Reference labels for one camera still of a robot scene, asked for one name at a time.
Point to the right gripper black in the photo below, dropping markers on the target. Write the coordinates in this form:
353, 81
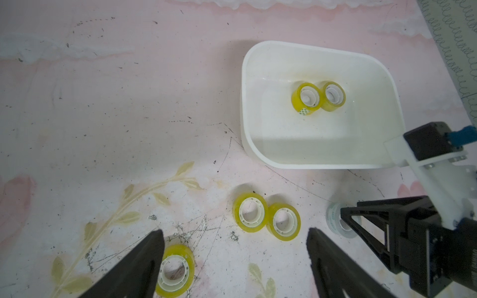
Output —
415, 242

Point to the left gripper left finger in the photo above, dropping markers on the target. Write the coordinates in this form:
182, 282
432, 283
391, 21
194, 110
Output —
136, 275

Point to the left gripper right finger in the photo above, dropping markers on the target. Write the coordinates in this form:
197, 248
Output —
336, 275

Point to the yellow tape roll one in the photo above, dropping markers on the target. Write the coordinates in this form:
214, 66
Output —
177, 272

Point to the clear tape roll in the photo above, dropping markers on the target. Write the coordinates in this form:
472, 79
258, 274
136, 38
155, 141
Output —
335, 222

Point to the yellow tape roll four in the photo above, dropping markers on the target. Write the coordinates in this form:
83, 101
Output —
283, 221

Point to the yellow tape roll three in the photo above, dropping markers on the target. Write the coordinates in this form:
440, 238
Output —
250, 212

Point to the yellow tape roll six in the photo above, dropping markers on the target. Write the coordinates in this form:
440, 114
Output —
334, 96

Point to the yellow tape roll five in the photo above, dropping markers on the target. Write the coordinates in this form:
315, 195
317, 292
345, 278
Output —
307, 98

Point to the white storage box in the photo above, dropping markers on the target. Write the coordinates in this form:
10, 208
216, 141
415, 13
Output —
351, 137

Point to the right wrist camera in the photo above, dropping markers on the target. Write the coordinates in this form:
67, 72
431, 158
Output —
432, 151

